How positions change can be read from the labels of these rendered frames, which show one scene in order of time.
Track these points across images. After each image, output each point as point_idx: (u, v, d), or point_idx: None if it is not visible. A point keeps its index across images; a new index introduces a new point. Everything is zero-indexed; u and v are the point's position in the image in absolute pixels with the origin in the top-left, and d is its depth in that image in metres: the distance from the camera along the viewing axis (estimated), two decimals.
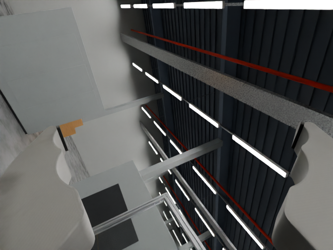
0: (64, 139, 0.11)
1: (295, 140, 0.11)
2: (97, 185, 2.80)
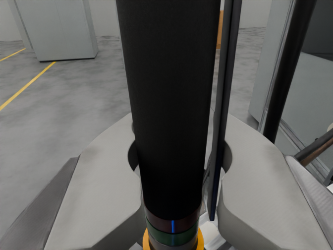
0: None
1: None
2: (280, 18, 2.38)
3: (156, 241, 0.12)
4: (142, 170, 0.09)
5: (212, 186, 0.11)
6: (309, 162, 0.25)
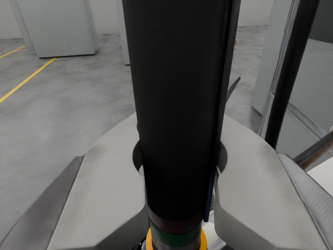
0: None
1: None
2: (284, 5, 2.31)
3: (159, 242, 0.12)
4: (146, 172, 0.09)
5: (206, 187, 0.11)
6: (311, 163, 0.25)
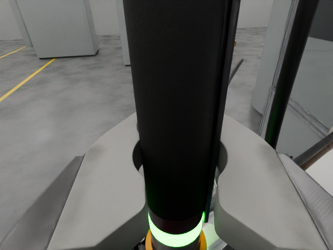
0: None
1: None
2: (284, 4, 2.30)
3: (159, 242, 0.12)
4: (146, 171, 0.09)
5: (206, 187, 0.11)
6: (311, 164, 0.25)
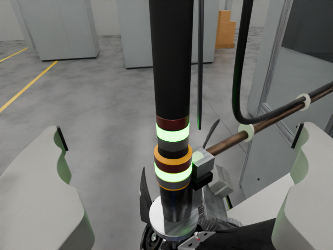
0: (64, 139, 0.11)
1: (295, 140, 0.11)
2: (276, 19, 2.47)
3: (163, 141, 0.20)
4: (157, 89, 0.17)
5: (198, 103, 0.19)
6: (276, 121, 0.33)
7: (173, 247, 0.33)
